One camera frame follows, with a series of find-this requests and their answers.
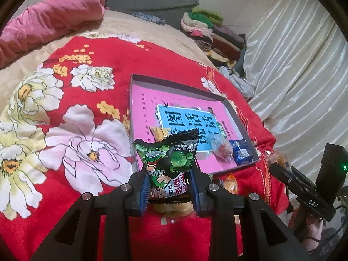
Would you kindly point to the red floral blanket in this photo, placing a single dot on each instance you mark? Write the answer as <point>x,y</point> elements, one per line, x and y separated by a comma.
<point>66,128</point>

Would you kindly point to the white satin curtain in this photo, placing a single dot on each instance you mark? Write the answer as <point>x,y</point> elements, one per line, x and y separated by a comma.
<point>296,58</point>

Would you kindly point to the pink book with blue label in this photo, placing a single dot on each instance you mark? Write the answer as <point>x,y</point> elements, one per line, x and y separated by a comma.
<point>185,122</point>

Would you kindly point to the right hand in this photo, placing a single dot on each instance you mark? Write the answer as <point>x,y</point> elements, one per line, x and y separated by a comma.
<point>307,227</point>

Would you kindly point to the clear brown cookie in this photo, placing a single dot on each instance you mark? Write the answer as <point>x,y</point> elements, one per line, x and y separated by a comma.
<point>230,184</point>

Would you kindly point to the green clear pastry packet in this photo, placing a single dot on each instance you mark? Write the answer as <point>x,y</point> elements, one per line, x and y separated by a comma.
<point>174,210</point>

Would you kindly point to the orange cracker packet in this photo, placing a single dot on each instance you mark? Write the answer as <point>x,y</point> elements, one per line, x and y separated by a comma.
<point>279,158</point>

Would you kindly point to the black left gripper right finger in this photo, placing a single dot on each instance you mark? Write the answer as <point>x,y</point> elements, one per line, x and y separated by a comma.
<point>242,228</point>

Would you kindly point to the dark patterned pillow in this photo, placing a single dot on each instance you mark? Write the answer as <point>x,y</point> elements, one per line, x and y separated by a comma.
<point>149,18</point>

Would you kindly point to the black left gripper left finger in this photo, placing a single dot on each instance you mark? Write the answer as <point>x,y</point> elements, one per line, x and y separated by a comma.
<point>94,222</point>

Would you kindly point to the blue foil snack packet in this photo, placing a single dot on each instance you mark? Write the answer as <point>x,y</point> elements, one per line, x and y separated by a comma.
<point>241,153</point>

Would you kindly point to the pink quilt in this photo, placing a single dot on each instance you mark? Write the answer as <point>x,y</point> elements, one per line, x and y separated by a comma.
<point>44,22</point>

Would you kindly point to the grey cardboard box tray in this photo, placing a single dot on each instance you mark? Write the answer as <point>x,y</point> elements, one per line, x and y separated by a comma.
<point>190,122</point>

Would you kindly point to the stack of folded clothes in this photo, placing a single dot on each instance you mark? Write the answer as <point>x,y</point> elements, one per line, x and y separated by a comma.
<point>219,43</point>

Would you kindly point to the clear red candy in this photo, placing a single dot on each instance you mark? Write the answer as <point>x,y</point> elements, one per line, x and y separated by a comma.
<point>221,147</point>

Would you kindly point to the pale blue crumpled clothes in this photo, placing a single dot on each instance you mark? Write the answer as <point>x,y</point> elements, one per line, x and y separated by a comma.
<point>242,85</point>

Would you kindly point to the yellow snack packet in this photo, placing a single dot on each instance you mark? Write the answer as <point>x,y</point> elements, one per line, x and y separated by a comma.
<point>160,133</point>

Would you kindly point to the green cartoon pea snack packet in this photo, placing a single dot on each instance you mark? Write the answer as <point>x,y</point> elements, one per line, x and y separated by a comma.
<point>167,163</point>

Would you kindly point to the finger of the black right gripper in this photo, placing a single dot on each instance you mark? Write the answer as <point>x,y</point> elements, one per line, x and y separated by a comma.
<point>305,190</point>

